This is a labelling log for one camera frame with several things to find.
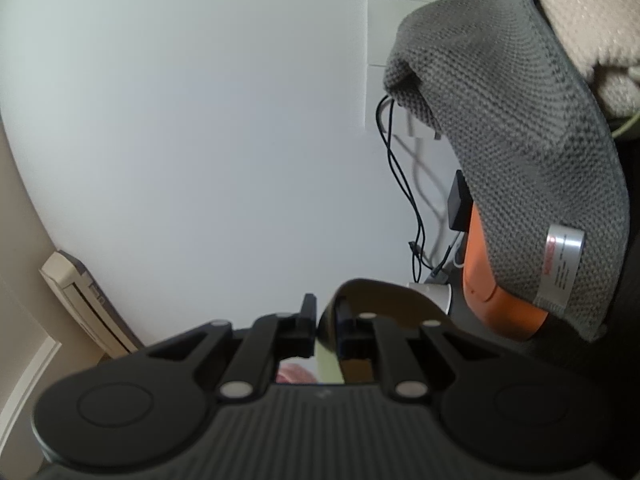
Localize white wall socket strip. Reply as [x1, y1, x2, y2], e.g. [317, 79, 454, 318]
[363, 0, 507, 134]

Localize white paper cup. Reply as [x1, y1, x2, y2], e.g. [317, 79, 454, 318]
[408, 283, 452, 315]

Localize cream waffle cloth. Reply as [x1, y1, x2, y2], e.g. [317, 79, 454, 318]
[539, 0, 639, 118]

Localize pink waffle cloth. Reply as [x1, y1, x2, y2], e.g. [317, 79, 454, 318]
[276, 363, 318, 385]

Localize orange container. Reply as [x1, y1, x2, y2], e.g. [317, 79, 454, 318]
[462, 205, 548, 341]

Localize black power adapter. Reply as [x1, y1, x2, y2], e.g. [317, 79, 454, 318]
[447, 169, 473, 232]

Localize black cable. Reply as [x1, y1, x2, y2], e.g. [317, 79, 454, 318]
[375, 94, 428, 283]

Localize grey waffle cloth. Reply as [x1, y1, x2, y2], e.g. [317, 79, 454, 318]
[383, 0, 630, 340]

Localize green bowl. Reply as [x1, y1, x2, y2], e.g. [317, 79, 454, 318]
[317, 278, 449, 385]
[611, 112, 640, 139]

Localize white air conditioner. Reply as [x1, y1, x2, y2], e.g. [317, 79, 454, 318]
[39, 250, 144, 359]

